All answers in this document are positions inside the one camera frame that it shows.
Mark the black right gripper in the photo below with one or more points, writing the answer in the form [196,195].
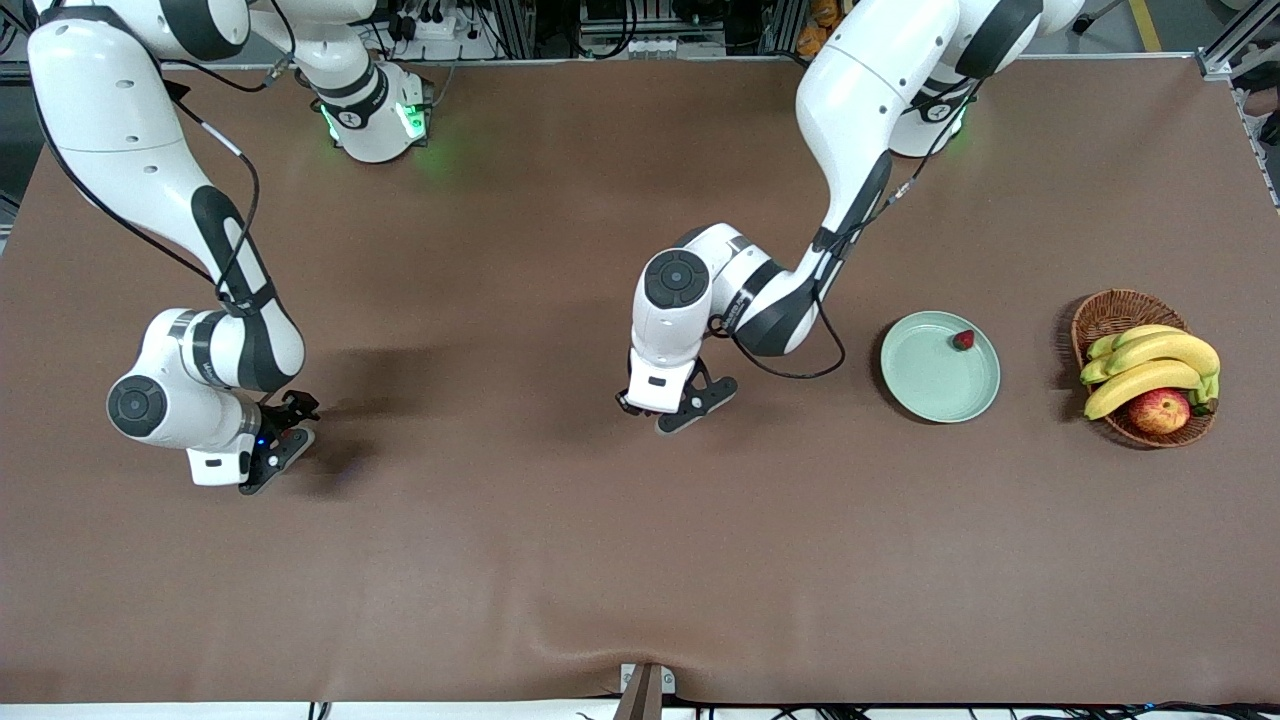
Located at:
[283,412]

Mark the red strawberry green cap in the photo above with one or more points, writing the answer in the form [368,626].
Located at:
[963,340]

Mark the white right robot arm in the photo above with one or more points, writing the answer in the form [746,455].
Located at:
[120,120]

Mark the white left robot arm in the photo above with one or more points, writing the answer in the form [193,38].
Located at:
[860,90]

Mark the mint green round plate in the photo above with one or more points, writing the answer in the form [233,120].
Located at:
[930,380]

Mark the brown tablecloth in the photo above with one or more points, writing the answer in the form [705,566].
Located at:
[600,560]

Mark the long white socket strip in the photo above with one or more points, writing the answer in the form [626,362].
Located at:
[650,46]

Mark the pile of orange buns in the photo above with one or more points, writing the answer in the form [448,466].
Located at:
[815,40]

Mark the yellow banana green tip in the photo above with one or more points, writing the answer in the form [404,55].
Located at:
[1100,347]
[1145,333]
[1093,372]
[1170,350]

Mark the white power strip black plugs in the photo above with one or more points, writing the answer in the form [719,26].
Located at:
[440,28]

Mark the brown wicker basket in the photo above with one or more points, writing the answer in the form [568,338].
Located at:
[1115,310]

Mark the large yellow banana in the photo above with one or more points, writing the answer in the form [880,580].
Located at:
[1140,380]

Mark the red yellow apple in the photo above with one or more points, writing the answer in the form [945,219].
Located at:
[1158,412]

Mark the white metal bracket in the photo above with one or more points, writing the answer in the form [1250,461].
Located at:
[668,682]

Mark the brown mounting post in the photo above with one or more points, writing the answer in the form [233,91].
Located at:
[640,700]

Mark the aluminium frame upright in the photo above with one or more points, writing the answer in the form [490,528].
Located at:
[515,30]
[780,30]

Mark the aluminium frame profile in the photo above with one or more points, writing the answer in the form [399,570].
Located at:
[12,70]
[1215,62]

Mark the aluminium table edge rail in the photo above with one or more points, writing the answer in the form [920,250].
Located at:
[1262,150]

